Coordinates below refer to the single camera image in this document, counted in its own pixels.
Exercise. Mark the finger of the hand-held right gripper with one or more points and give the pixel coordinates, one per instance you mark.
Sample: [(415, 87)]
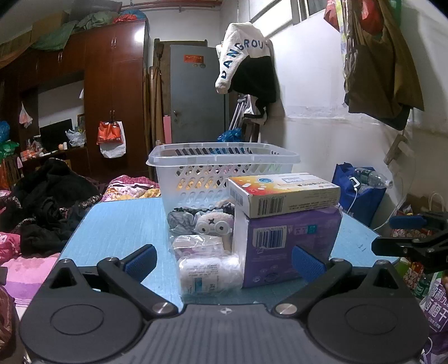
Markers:
[(407, 222), (395, 245)]

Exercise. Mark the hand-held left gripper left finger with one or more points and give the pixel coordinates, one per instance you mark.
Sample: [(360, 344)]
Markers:
[(141, 261)]

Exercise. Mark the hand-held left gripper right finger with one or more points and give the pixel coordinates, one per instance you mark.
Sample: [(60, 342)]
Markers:
[(308, 263)]

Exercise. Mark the purple package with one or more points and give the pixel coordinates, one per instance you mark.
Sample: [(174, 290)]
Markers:
[(276, 248)]

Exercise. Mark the clear plastic packet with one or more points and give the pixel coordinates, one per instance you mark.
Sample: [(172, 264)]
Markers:
[(196, 245)]

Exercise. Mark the grey scrunchie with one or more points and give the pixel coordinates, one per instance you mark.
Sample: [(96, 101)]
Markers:
[(182, 219)]

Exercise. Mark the white and orange medicine box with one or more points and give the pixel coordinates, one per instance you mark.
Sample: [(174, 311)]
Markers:
[(287, 203)]

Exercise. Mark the white gauze roll pack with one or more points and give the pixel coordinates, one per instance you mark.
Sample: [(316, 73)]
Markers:
[(206, 273)]

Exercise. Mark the small white plush toy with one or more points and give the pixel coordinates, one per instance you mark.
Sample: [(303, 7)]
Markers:
[(214, 224)]

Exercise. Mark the clear plastic basket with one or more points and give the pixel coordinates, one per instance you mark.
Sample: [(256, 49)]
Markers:
[(196, 175)]

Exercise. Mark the printed purple carton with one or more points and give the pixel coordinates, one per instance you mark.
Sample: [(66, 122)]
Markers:
[(434, 308)]

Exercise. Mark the clear plastic bottle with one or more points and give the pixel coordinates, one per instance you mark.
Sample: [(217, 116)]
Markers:
[(371, 178)]

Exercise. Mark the blue shopping bag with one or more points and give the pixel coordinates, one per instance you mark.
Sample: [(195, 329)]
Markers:
[(350, 199)]

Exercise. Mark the white charger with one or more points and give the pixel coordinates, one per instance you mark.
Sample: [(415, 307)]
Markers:
[(354, 182)]

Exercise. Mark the floral blanket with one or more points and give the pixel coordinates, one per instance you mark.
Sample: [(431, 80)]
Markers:
[(129, 189)]

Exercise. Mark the pile of dark clothes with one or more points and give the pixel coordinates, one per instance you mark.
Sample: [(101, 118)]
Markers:
[(45, 196)]

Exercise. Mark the pink blanket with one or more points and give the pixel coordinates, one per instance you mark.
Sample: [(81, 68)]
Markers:
[(24, 273)]

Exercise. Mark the orange plastic bag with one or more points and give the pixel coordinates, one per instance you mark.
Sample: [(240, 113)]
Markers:
[(106, 133)]

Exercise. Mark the pink board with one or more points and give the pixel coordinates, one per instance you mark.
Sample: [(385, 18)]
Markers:
[(167, 129)]

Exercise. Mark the crumpled white plastic bag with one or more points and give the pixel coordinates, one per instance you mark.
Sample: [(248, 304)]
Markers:
[(75, 138)]

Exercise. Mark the olive cloth bag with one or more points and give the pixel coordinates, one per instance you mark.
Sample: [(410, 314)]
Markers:
[(381, 77)]

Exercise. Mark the blue plastic bag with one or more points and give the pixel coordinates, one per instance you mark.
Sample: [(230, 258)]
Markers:
[(229, 135)]

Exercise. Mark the black monitor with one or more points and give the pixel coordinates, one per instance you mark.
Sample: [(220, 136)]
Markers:
[(56, 134)]

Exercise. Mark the metal crutches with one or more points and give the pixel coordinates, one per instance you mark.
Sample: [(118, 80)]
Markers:
[(238, 112)]

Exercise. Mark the grey metal door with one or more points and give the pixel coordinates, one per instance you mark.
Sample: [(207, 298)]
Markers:
[(196, 98)]

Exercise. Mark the brown wooden wardrobe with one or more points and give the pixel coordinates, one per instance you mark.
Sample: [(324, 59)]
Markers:
[(115, 87)]

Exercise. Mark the pink and white plastic bag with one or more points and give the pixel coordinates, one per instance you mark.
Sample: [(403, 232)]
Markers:
[(25, 117)]

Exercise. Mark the black hanging garment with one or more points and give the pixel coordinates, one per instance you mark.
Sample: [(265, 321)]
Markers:
[(255, 77)]

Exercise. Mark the red hanging bag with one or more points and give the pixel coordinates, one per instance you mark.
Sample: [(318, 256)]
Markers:
[(367, 17)]

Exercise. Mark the window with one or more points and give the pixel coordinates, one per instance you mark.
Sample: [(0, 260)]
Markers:
[(311, 8)]

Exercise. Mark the white lettered hoodie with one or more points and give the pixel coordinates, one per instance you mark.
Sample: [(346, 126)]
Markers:
[(241, 38)]

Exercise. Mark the green cloth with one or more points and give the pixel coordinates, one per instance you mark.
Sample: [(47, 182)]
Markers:
[(59, 36)]

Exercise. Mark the metal hanging rod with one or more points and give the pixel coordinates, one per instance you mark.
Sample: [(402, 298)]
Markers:
[(269, 10)]

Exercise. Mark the red ceiling pipe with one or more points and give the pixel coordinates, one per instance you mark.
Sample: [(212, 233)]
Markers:
[(168, 3)]

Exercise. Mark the wooden wall bracket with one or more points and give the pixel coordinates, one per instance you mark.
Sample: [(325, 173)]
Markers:
[(395, 148)]

